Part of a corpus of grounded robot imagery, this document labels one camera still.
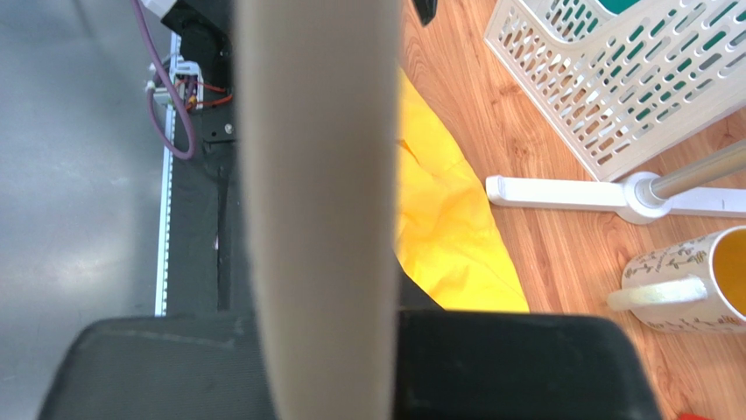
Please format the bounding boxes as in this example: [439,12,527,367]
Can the yellow shorts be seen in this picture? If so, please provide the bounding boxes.
[395,71,529,313]

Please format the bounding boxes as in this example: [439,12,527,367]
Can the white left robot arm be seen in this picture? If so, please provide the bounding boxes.
[139,1,401,88]

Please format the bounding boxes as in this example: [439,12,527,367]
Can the white perforated file holder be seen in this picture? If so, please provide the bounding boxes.
[484,1,745,181]

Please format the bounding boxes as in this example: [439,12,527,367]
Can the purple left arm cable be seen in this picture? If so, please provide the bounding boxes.
[129,0,198,161]

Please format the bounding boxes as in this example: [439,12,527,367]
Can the white mug with yellow interior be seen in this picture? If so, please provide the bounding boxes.
[607,226,745,333]

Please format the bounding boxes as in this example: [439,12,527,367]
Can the white clothes rack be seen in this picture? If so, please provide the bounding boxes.
[485,140,745,225]

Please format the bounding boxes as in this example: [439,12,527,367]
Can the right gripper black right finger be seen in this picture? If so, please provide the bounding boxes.
[393,310,661,419]

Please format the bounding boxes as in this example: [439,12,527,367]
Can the green folder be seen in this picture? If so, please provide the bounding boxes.
[598,0,639,15]

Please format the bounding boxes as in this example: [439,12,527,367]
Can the beige clothes hanger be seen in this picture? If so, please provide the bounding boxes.
[234,1,400,419]

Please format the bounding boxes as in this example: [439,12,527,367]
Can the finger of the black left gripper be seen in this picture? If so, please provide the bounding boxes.
[412,0,438,26]

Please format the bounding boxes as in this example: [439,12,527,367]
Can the red cube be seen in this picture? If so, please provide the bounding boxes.
[676,413,713,420]

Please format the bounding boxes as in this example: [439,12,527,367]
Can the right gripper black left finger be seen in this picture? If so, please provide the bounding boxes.
[38,314,276,419]

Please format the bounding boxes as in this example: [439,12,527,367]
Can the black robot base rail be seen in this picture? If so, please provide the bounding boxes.
[148,31,251,316]

